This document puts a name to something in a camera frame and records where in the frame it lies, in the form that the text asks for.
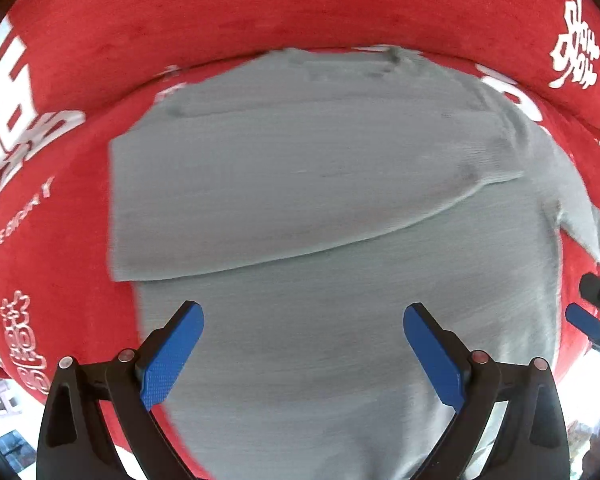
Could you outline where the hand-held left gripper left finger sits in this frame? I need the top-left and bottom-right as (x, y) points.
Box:
(36, 301), (216, 480)

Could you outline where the red printed blanket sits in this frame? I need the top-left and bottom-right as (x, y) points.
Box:
(0, 0), (600, 480)

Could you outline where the grey knit sweater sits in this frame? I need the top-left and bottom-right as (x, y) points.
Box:
(107, 45), (600, 480)

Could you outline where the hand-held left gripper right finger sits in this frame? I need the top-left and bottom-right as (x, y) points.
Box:
(402, 302), (571, 480)

